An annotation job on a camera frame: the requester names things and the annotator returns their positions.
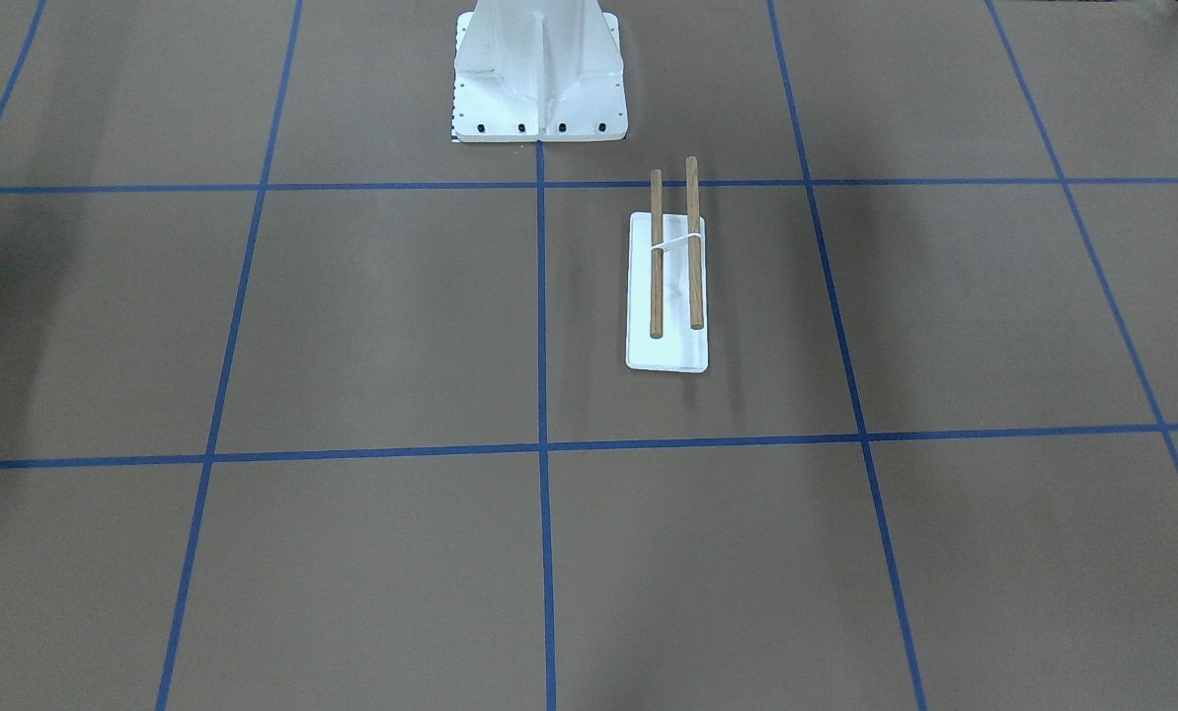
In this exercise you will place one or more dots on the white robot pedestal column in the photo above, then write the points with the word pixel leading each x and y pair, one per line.
pixel 538 71

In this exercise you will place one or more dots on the white towel rack base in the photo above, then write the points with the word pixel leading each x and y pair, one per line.
pixel 681 349

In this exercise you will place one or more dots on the wooden rack rod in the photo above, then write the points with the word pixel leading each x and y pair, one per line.
pixel 694 247
pixel 656 255

